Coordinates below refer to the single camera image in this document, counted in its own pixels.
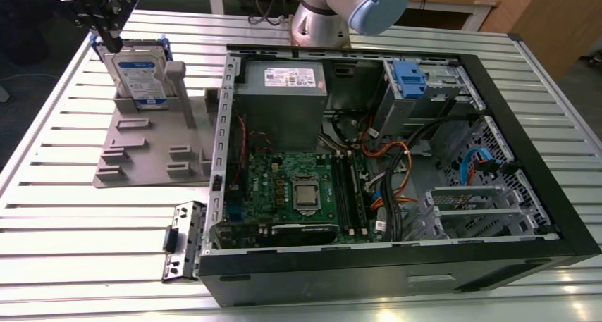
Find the silver disk bay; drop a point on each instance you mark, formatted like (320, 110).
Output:
(475, 212)

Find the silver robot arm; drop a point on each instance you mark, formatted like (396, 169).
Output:
(315, 26)

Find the black expansion slot bracket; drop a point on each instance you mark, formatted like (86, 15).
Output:
(185, 230)

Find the silver CPU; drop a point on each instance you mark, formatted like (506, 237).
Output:
(307, 196)

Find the green motherboard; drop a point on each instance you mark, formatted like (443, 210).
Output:
(272, 167)

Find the black RAM slot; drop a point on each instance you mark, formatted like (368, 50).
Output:
(339, 191)
(355, 191)

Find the black PC case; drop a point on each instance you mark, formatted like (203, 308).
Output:
(328, 276)

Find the hard disk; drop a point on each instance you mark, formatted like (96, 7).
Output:
(136, 79)

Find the CPU socket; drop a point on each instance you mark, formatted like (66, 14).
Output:
(307, 178)

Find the grey parts rack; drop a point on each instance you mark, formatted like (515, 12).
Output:
(155, 160)

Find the grey power supply unit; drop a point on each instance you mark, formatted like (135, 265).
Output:
(281, 114)

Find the wooden cabinet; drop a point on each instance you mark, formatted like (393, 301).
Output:
(554, 19)

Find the black graphics card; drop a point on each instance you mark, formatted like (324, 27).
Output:
(305, 230)

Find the silver drive cage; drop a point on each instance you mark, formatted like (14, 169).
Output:
(399, 117)

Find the blue drive bay latch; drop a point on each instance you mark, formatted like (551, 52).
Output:
(408, 79)

